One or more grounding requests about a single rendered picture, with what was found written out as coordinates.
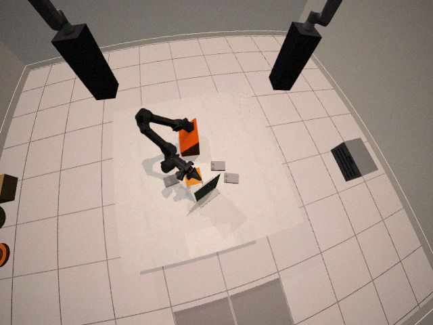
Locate orange square mat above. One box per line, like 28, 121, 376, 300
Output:
184, 167, 202, 186

